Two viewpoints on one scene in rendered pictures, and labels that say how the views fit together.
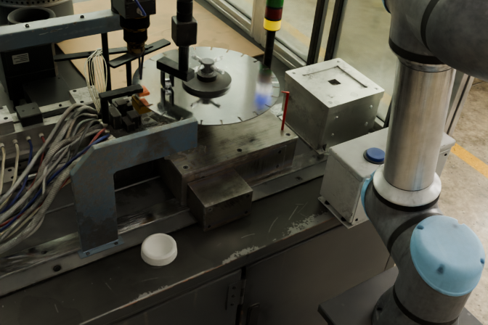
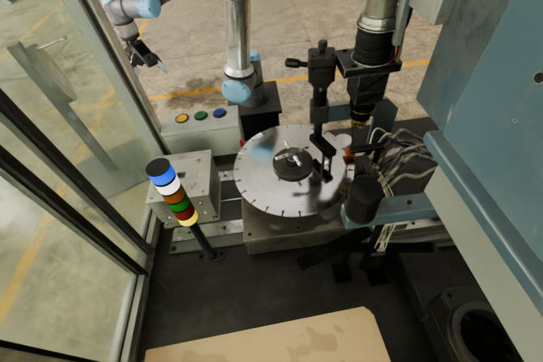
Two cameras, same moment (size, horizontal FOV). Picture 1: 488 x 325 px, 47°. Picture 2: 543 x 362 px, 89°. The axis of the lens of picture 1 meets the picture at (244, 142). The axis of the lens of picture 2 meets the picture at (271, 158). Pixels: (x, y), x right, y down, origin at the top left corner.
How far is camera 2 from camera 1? 1.55 m
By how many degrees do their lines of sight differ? 89
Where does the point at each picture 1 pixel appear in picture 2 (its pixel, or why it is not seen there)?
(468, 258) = not seen: hidden behind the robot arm
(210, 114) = (305, 132)
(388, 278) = (246, 112)
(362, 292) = (261, 110)
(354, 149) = (226, 119)
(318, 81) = (191, 178)
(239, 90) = (272, 150)
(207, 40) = not seen: outside the picture
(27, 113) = not seen: hidden behind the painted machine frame
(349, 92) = (181, 162)
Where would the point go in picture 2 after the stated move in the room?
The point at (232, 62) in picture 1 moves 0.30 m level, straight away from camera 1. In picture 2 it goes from (258, 183) to (187, 294)
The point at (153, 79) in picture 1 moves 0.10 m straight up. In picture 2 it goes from (334, 174) to (338, 148)
